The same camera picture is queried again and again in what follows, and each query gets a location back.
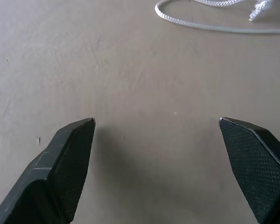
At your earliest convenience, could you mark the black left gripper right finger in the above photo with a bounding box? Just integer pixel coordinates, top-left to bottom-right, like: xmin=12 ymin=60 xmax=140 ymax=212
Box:
xmin=218 ymin=117 xmax=280 ymax=224

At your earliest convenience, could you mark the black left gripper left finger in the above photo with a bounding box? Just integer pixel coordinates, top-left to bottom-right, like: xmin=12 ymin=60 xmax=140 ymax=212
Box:
xmin=0 ymin=118 xmax=96 ymax=224

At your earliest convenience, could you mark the white mesh laundry bag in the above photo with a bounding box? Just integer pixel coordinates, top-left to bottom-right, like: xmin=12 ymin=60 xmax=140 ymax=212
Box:
xmin=154 ymin=0 xmax=280 ymax=35

